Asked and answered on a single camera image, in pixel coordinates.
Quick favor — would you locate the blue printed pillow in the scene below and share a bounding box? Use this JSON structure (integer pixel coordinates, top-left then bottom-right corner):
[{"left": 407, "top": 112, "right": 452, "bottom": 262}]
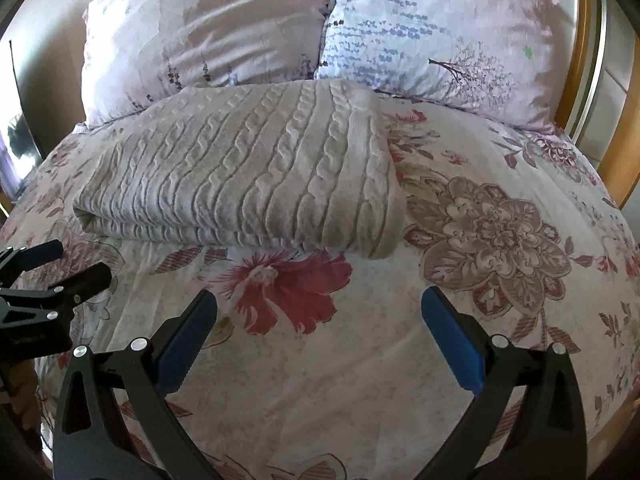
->
[{"left": 314, "top": 0, "right": 559, "bottom": 133}]

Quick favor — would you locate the floral bed quilt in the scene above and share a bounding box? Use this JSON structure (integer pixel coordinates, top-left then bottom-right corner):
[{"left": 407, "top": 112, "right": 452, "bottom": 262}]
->
[{"left": 1, "top": 99, "right": 639, "bottom": 479}]

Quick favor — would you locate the beige cable-knit sweater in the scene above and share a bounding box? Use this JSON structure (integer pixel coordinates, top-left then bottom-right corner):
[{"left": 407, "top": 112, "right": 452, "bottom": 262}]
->
[{"left": 73, "top": 79, "right": 406, "bottom": 260}]

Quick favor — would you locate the pink floral pillow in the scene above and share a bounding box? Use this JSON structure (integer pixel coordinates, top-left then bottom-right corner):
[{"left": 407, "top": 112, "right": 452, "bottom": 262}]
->
[{"left": 81, "top": 0, "right": 329, "bottom": 128}]

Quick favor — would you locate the wooden headboard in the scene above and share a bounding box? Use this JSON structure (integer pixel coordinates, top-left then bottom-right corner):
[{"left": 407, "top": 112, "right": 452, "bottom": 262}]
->
[{"left": 552, "top": 0, "right": 639, "bottom": 207}]

